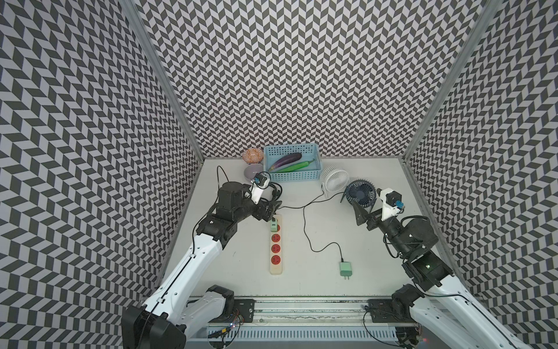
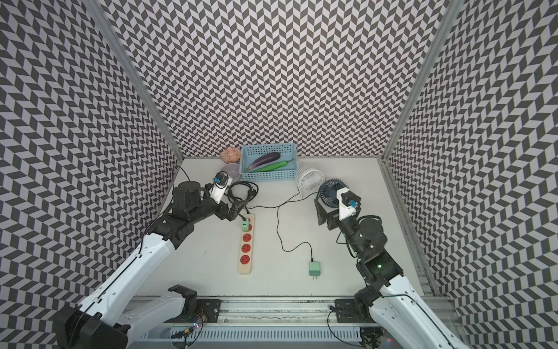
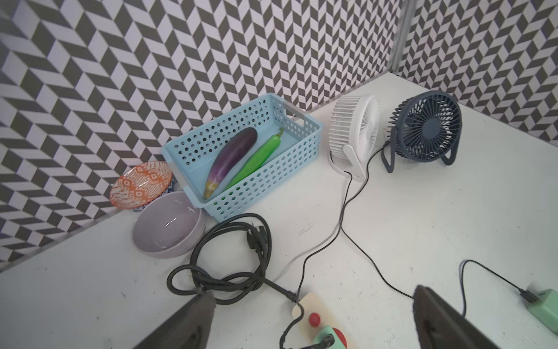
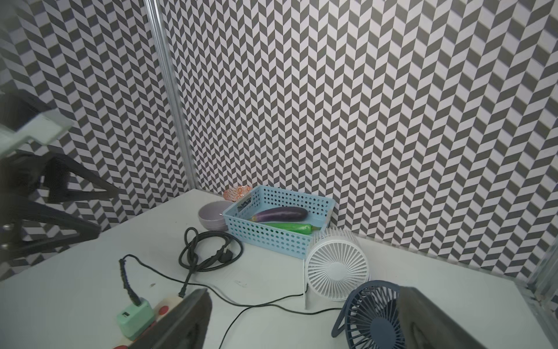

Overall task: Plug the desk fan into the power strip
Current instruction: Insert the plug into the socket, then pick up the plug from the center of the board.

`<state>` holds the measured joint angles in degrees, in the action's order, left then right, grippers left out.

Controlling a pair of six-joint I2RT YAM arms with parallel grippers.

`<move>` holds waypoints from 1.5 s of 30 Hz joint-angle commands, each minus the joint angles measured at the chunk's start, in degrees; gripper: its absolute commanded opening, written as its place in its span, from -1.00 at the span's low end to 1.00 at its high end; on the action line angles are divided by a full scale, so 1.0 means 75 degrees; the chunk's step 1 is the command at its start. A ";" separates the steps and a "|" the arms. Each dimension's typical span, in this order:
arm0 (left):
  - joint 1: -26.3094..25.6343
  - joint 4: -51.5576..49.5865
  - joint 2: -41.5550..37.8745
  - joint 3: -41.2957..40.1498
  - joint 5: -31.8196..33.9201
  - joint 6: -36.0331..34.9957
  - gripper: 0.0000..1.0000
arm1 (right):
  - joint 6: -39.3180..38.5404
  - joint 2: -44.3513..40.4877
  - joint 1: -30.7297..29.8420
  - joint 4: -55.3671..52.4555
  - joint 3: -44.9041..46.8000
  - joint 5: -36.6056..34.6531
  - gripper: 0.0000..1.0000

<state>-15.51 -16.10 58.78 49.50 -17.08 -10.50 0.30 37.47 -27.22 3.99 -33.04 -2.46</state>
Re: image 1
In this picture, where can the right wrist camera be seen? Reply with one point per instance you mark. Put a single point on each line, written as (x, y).
(392, 204)

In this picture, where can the aluminium front rail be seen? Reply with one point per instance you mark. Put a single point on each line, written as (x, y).
(310, 312)

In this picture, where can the lilac bowl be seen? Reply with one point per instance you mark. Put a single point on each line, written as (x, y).
(252, 170)

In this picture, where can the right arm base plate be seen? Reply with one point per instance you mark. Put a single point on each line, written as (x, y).
(384, 311)

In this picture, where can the beige red power strip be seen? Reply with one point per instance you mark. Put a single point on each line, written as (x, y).
(276, 260)

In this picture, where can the green chili pepper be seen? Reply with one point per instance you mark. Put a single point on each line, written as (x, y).
(295, 167)

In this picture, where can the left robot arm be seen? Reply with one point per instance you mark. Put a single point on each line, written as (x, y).
(168, 319)

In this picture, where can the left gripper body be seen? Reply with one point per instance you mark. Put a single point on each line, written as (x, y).
(257, 210)

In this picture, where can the dark blue desk fan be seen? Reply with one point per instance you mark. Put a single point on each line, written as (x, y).
(361, 192)

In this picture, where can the green adapter of blue fan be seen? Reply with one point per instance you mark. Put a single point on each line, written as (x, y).
(345, 269)

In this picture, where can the white desk fan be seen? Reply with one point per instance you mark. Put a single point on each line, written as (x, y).
(334, 180)

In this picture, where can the light blue plastic basket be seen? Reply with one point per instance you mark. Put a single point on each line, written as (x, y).
(293, 163)

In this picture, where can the purple eggplant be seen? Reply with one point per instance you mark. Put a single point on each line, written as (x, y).
(286, 159)

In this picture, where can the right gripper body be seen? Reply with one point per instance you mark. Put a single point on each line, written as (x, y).
(375, 221)

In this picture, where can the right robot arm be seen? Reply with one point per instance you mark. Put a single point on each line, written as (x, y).
(436, 298)

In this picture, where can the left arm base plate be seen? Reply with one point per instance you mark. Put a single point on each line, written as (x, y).
(241, 308)

